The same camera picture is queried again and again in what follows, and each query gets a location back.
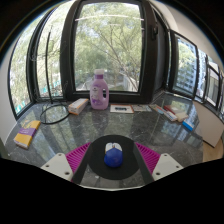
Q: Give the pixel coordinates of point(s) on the long white red box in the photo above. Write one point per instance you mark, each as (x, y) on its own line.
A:
(165, 113)

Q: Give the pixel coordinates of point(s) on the small orange white box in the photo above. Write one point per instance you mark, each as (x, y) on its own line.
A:
(78, 106)

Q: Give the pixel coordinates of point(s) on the red and beige book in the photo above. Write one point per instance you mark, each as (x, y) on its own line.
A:
(180, 115)

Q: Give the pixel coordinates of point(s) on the round black mouse pad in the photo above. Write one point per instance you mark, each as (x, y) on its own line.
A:
(113, 173)

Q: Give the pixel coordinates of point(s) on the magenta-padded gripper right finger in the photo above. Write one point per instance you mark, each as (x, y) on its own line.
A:
(164, 164)

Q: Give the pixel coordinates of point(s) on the white card with dark print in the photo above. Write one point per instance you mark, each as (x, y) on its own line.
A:
(121, 108)

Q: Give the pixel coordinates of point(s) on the small blue box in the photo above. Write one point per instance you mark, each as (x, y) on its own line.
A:
(188, 125)

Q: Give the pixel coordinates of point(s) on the purple detergent bottle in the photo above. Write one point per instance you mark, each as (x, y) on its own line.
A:
(99, 95)

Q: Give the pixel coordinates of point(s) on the blue and white computer mouse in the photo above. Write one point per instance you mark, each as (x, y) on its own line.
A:
(113, 156)

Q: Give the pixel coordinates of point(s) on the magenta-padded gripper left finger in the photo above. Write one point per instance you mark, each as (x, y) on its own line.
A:
(60, 164)

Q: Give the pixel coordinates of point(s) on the yellow and purple book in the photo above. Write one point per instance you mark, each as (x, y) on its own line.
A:
(26, 134)

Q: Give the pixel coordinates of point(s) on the printed paper leaflet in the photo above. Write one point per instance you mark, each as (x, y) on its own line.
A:
(142, 108)

